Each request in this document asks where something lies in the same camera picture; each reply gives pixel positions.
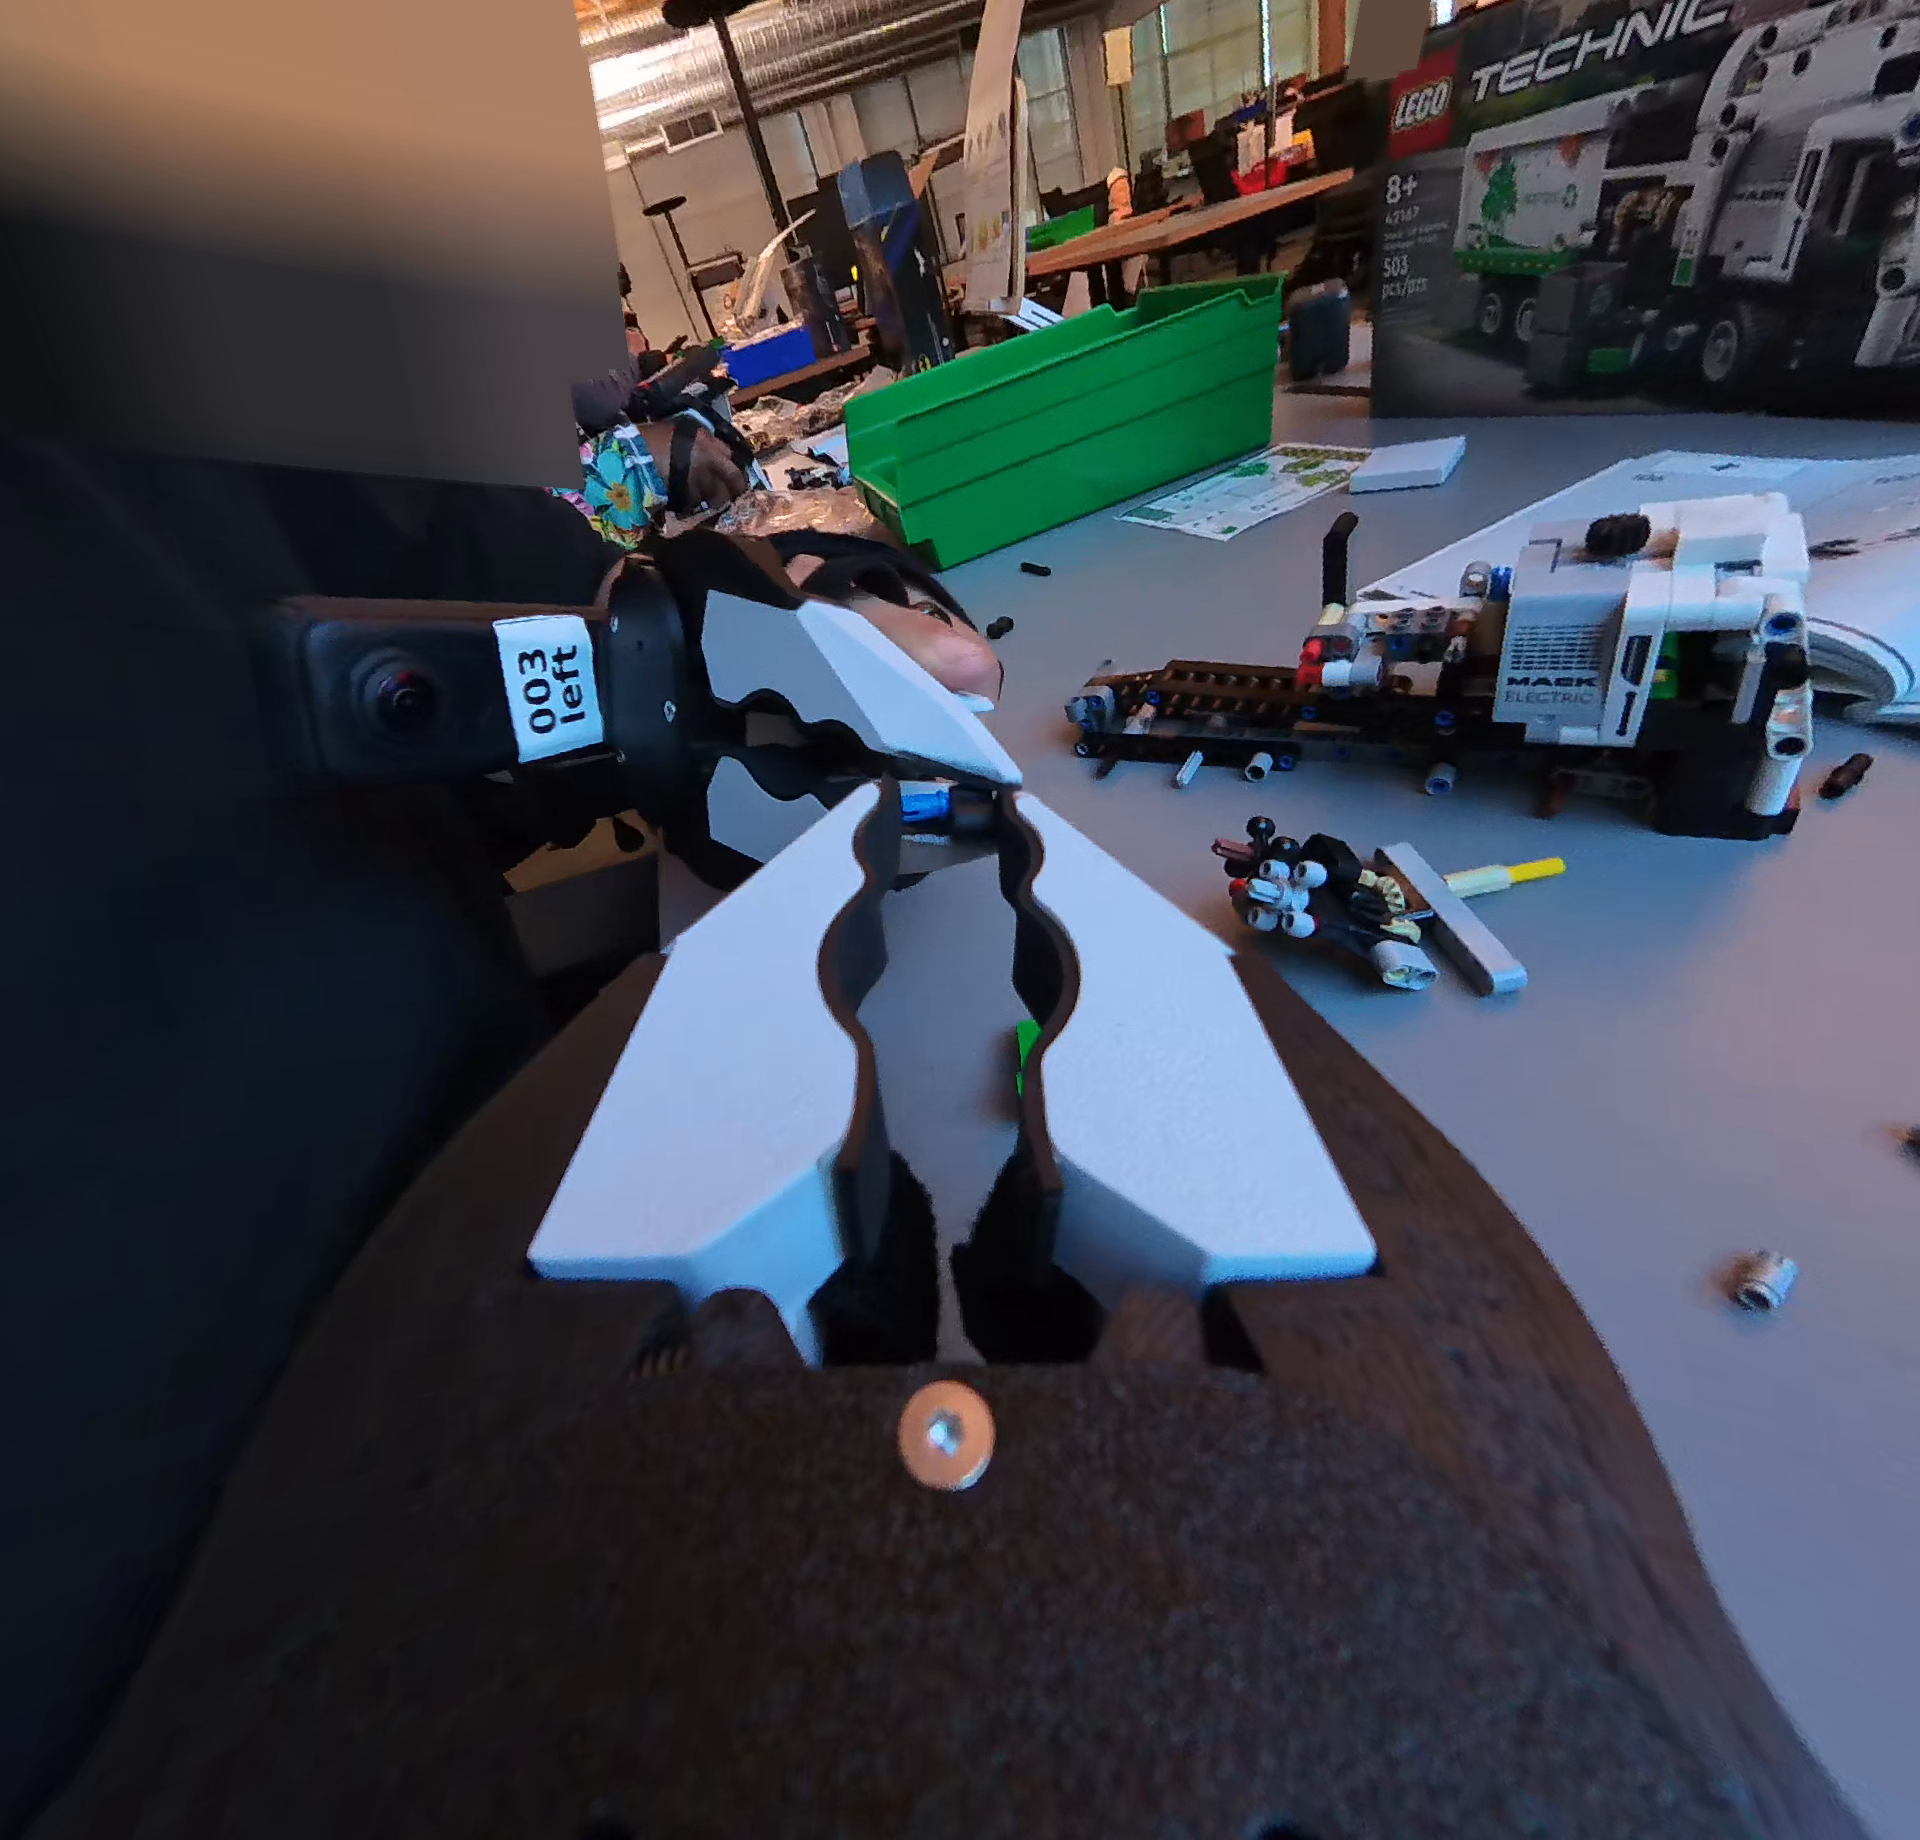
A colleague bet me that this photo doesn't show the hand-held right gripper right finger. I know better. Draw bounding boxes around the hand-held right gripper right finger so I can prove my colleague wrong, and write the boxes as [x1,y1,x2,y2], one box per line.
[989,790,1382,1285]

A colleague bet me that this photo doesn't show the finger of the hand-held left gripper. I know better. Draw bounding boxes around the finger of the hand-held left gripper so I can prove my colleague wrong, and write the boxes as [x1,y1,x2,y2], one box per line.
[706,591,1022,790]
[706,755,903,895]

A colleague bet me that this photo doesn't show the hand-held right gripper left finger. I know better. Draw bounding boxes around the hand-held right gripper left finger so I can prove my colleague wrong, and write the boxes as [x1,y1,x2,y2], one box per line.
[526,778,908,1368]

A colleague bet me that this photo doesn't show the lego truck model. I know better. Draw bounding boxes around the lego truck model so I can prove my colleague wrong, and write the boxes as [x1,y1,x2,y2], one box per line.
[1067,487,1817,842]

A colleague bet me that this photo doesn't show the small black lego subassembly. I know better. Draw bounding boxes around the small black lego subassembly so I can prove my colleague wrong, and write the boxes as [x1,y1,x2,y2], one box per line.
[1223,812,1569,999]

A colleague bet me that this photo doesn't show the black lego set box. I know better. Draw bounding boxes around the black lego set box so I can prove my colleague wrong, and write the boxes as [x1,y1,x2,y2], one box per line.
[1372,0,1920,418]

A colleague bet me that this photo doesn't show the person's left hand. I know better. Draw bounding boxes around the person's left hand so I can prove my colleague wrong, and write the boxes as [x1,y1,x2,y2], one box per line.
[778,547,1007,701]

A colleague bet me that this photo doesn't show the green plastic bin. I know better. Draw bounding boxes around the green plastic bin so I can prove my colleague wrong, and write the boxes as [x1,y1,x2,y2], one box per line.
[843,268,1290,575]

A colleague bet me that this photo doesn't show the sticker sheet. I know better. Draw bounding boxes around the sticker sheet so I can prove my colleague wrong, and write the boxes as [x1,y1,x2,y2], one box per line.
[1119,446,1375,547]

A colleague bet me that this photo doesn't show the background wooden table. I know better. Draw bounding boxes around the background wooden table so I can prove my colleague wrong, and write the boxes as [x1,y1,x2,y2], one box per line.
[1038,171,1361,282]

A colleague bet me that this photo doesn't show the small white block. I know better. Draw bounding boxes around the small white block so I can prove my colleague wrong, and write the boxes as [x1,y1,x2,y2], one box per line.
[1344,436,1473,498]

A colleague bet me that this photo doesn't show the white banner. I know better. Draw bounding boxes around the white banner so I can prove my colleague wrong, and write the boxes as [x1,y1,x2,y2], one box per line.
[960,0,1044,316]

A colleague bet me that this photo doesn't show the open instruction booklet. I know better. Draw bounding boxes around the open instruction booklet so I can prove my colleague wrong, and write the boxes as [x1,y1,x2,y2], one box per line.
[1355,450,1920,727]

